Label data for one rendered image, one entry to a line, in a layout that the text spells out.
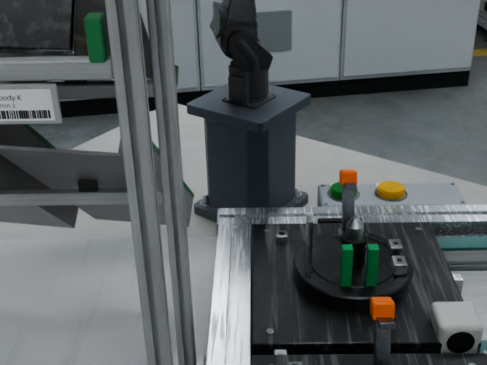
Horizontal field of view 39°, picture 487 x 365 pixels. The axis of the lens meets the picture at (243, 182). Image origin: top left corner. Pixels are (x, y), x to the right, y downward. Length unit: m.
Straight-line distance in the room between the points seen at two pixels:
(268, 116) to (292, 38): 2.83
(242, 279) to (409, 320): 0.21
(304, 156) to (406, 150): 2.08
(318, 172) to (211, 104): 0.31
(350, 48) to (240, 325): 3.27
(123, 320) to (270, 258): 0.23
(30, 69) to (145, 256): 0.17
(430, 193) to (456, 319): 0.33
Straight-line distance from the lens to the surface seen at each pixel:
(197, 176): 1.30
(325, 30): 3.88
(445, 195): 1.04
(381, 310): 0.63
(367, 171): 1.31
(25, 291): 1.05
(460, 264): 0.97
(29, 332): 0.97
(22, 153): 0.69
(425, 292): 0.82
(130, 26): 0.47
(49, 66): 0.50
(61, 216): 0.88
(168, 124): 0.69
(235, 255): 0.90
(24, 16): 0.55
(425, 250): 0.89
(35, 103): 0.51
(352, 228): 0.79
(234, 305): 0.81
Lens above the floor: 1.46
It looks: 28 degrees down
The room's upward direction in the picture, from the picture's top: 1 degrees counter-clockwise
